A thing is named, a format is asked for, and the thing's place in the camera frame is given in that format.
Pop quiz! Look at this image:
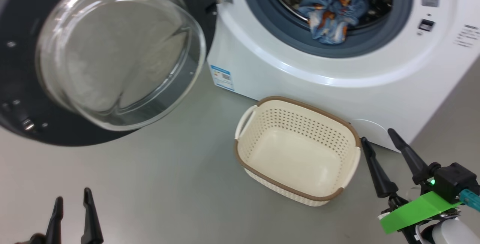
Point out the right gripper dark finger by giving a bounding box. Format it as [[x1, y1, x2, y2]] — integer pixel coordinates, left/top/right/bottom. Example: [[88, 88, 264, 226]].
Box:
[[361, 137, 399, 198], [388, 129, 441, 185]]

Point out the white front-load washing machine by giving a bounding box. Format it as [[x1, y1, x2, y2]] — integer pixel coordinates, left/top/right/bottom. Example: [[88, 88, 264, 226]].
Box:
[[207, 0, 480, 153]]

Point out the black round glass washer door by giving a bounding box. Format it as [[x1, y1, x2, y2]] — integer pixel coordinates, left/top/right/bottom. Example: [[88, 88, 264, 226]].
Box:
[[0, 0, 218, 147]]

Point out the round white filter cover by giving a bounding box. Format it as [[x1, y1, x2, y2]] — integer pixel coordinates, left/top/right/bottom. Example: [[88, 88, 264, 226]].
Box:
[[351, 119, 390, 151]]

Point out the left gripper green black body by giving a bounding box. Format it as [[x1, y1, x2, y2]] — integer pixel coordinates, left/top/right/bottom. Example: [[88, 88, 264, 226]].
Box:
[[15, 233, 47, 244]]

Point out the cream perforated laundry basket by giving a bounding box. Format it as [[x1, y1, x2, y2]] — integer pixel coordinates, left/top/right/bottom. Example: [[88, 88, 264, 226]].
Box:
[[234, 96, 362, 207]]

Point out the teal cable connector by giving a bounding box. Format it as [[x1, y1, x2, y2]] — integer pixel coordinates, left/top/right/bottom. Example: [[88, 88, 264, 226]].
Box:
[[460, 189, 480, 211]]

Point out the blue energy label sticker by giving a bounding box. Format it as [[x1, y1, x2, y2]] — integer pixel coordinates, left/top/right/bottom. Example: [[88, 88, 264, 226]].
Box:
[[210, 64, 235, 91]]

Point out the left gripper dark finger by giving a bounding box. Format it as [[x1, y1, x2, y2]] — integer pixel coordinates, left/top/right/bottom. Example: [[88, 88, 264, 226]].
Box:
[[45, 196, 64, 244], [81, 188, 104, 244]]

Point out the small printed warning text label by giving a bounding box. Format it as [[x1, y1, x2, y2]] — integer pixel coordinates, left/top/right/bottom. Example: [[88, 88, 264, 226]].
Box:
[[454, 24, 480, 48]]

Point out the right gripper green black body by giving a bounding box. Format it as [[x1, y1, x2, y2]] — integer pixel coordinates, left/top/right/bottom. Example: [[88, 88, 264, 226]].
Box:
[[379, 191, 464, 244]]

